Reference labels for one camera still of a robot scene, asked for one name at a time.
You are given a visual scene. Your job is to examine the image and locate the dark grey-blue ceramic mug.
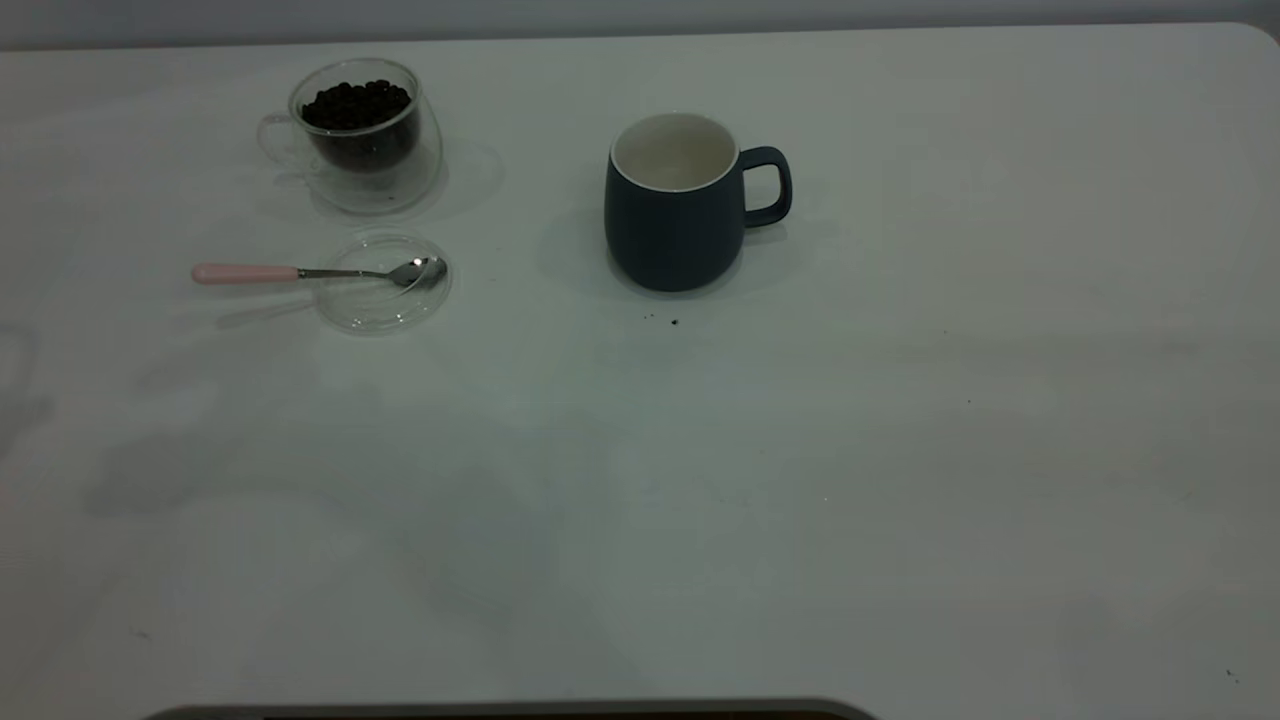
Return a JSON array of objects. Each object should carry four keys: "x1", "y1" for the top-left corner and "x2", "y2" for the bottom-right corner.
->
[{"x1": 603, "y1": 112, "x2": 794, "y2": 294}]

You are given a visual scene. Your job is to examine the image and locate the pink handled metal spoon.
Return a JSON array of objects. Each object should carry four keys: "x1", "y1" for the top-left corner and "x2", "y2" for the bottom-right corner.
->
[{"x1": 192, "y1": 257, "x2": 448, "y2": 291}]

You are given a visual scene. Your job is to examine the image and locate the clear double-wall glass cup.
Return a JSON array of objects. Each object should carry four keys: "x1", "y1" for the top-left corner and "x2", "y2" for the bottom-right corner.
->
[{"x1": 257, "y1": 57, "x2": 444, "y2": 216}]

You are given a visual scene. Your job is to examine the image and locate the dark roasted coffee beans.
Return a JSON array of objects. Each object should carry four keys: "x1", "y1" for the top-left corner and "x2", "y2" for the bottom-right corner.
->
[{"x1": 300, "y1": 80, "x2": 421, "y2": 173}]

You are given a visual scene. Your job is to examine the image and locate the clear round glass lid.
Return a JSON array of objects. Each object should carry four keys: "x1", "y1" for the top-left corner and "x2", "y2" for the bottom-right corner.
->
[{"x1": 315, "y1": 230, "x2": 454, "y2": 335}]

